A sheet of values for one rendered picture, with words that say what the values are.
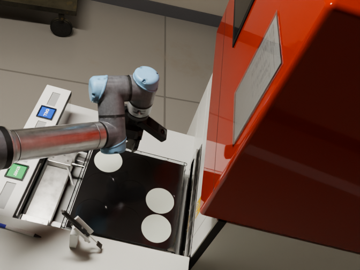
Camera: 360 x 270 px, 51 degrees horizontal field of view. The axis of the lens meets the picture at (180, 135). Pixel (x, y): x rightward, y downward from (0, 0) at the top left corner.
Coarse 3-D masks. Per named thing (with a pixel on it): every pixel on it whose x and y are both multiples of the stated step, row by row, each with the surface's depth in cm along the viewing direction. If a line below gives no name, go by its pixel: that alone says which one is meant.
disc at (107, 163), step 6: (96, 156) 135; (102, 156) 136; (108, 156) 136; (114, 156) 137; (120, 156) 138; (96, 162) 133; (102, 162) 134; (108, 162) 135; (114, 162) 135; (120, 162) 136; (102, 168) 132; (108, 168) 133; (114, 168) 134
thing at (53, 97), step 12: (48, 96) 139; (60, 96) 140; (36, 108) 134; (60, 108) 137; (36, 120) 131; (48, 120) 132; (0, 180) 114; (12, 180) 115; (24, 180) 116; (0, 192) 111; (12, 192) 112; (0, 204) 109; (12, 204) 110; (12, 216) 108
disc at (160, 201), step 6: (150, 192) 131; (156, 192) 132; (162, 192) 132; (168, 192) 133; (150, 198) 130; (156, 198) 130; (162, 198) 131; (168, 198) 132; (150, 204) 128; (156, 204) 129; (162, 204) 129; (168, 204) 130; (156, 210) 127; (162, 210) 128; (168, 210) 129
